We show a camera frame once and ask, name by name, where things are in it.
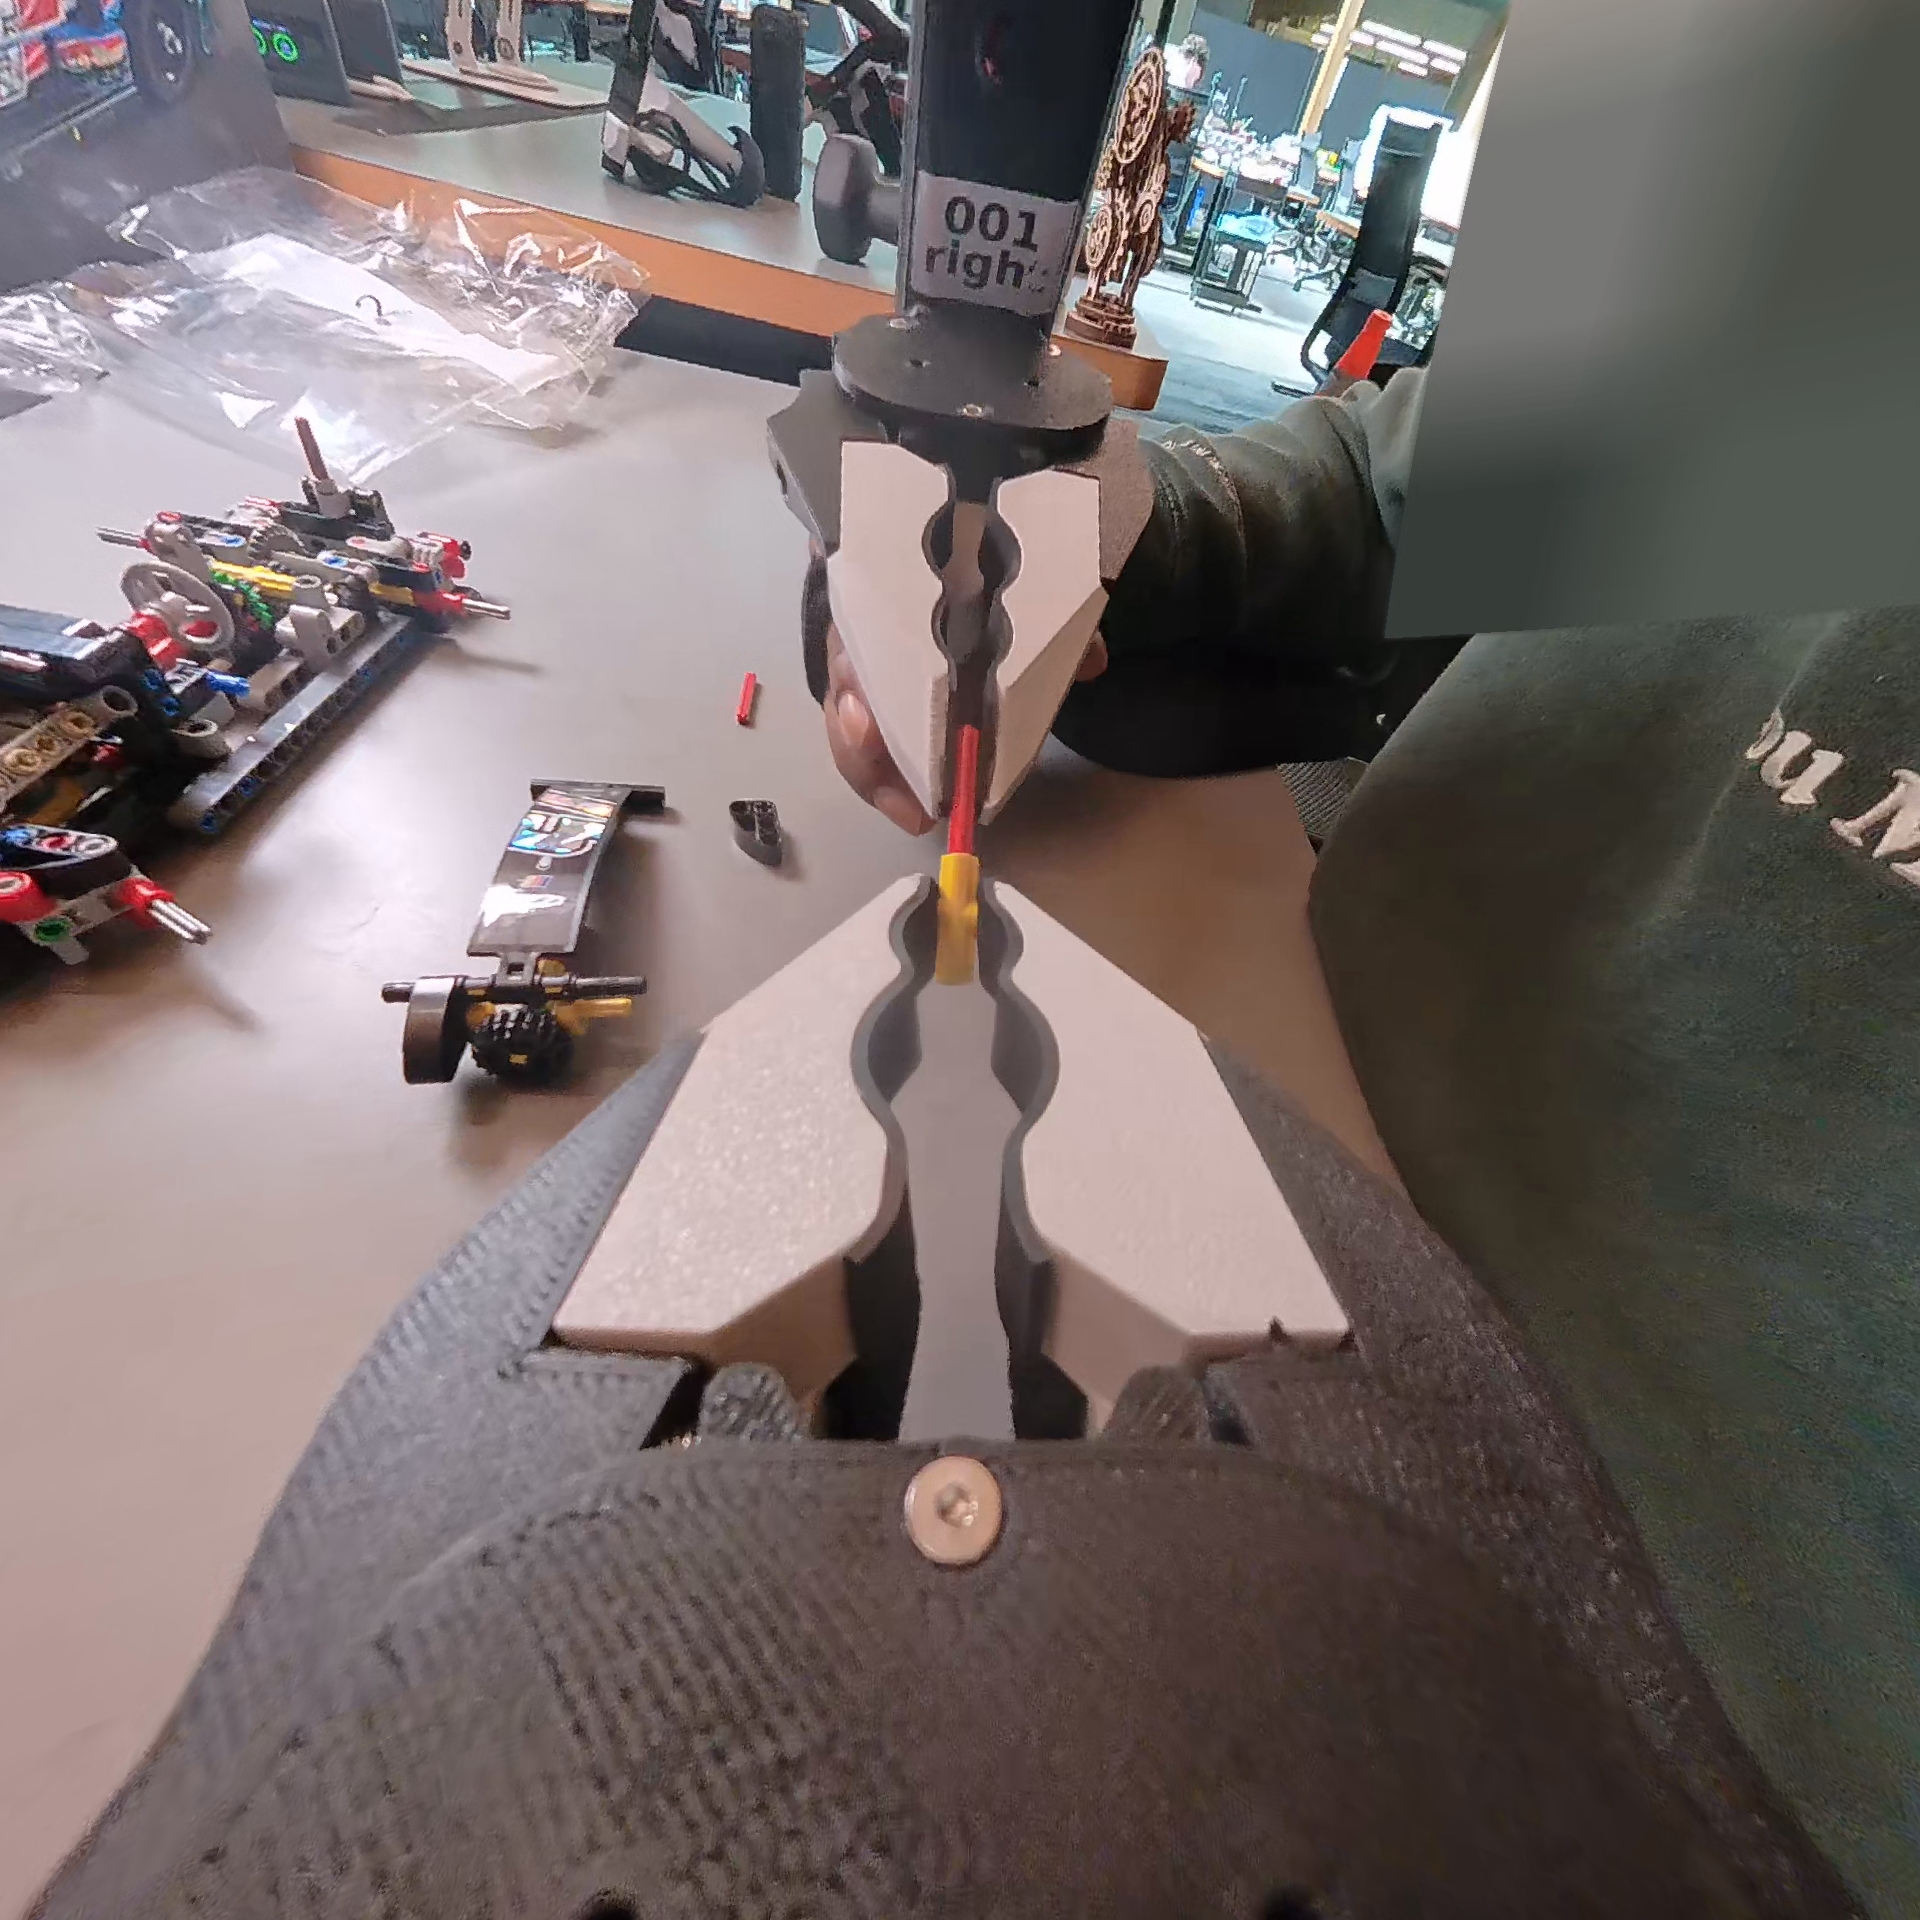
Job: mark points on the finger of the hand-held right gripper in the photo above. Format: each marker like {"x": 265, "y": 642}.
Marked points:
{"x": 1058, "y": 601}
{"x": 885, "y": 601}

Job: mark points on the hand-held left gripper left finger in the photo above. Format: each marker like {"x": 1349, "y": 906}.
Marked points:
{"x": 734, "y": 1185}

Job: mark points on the clear plastic bag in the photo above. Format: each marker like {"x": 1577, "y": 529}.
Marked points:
{"x": 375, "y": 300}
{"x": 60, "y": 340}

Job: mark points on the black lego wing assembly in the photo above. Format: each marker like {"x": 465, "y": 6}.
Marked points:
{"x": 548, "y": 870}

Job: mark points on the lego set box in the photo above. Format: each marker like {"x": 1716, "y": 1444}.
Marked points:
{"x": 150, "y": 150}

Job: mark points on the black office chair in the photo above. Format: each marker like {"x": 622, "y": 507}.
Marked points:
{"x": 1396, "y": 211}

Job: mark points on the wooden gear sculpture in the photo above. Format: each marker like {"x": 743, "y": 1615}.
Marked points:
{"x": 1126, "y": 196}

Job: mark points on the black dumbbell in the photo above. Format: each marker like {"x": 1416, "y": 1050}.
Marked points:
{"x": 855, "y": 196}

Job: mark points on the red lego axle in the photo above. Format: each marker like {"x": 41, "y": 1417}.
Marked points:
{"x": 964, "y": 796}

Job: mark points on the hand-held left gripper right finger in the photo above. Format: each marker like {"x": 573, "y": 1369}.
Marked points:
{"x": 1172, "y": 1185}

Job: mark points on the wood-edged grey table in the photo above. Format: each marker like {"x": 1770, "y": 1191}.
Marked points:
{"x": 524, "y": 150}

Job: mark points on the small black lego liftarm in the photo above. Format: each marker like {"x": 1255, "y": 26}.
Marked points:
{"x": 757, "y": 833}

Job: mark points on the yellow lego connector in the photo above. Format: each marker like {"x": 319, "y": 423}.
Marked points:
{"x": 957, "y": 931}

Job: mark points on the black white gadget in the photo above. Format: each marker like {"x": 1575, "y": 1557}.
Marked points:
{"x": 676, "y": 150}

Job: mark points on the lego car chassis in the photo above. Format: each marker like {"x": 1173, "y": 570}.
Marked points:
{"x": 181, "y": 661}

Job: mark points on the orange traffic cone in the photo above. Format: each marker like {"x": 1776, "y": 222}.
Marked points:
{"x": 1366, "y": 348}

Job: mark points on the person's right hand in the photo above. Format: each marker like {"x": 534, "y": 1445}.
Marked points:
{"x": 858, "y": 734}

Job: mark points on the plywood stand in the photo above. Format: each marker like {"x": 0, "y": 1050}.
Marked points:
{"x": 495, "y": 61}

